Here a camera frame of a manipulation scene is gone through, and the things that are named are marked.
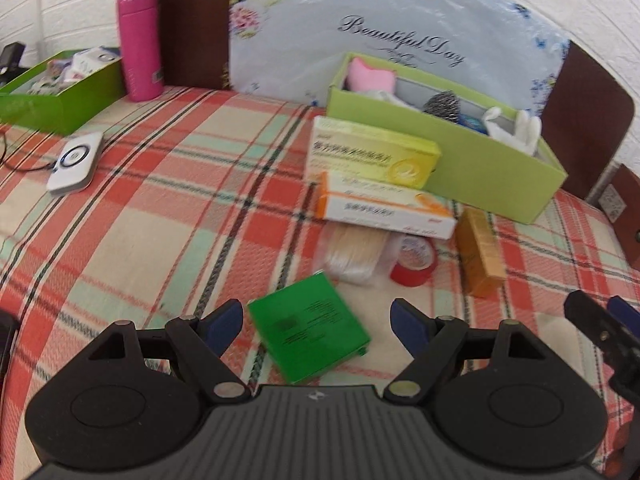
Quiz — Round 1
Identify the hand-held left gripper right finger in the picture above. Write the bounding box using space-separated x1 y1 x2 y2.
382 298 547 406

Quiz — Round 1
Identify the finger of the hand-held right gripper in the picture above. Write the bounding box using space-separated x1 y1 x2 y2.
607 296 640 333
564 290 628 358

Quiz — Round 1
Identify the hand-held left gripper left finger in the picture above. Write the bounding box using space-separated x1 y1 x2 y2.
87 299 253 405

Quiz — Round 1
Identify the large light green box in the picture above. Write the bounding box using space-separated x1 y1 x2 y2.
326 52 569 225

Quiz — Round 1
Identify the white glove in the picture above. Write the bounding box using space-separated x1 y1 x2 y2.
482 107 544 156

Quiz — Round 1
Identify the steel wool scourer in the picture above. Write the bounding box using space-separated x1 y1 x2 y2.
422 91 464 122

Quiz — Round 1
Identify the pink sponge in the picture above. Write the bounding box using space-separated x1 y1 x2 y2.
346 57 399 92

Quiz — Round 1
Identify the red tape roll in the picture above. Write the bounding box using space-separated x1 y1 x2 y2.
390 236 440 288

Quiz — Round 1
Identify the pack of wooden toothpicks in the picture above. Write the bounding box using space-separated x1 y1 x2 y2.
320 225 394 285

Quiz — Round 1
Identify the golden brown box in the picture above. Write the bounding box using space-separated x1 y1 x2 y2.
454 207 507 298

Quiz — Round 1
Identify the brown cardboard box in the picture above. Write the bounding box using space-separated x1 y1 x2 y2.
590 162 640 267

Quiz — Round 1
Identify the plaid blanket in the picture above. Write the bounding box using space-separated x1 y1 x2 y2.
0 85 640 480

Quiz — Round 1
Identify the orange white medicine box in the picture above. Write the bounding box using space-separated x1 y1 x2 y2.
315 171 457 241

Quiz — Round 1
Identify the yellow white medicine box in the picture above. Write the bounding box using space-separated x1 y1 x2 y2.
306 116 442 192

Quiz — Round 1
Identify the dark object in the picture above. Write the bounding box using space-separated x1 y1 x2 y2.
0 310 21 378

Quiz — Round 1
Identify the green box with packets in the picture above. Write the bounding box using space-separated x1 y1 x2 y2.
0 49 126 136

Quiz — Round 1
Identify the floral printed pillow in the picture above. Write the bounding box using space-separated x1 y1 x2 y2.
229 0 571 112

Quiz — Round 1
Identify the small white printed box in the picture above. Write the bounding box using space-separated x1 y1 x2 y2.
70 48 124 81

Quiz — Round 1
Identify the brown wooden headboard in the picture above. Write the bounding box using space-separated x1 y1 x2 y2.
147 0 636 201

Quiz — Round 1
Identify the pink thermos bottle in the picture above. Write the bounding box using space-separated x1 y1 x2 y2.
117 0 165 102

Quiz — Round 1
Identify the black device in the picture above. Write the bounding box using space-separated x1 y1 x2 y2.
0 42 27 82

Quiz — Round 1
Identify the white wireless charger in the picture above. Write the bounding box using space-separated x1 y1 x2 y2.
46 131 105 197

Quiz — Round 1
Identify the black charger cable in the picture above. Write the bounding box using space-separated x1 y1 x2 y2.
0 130 57 174

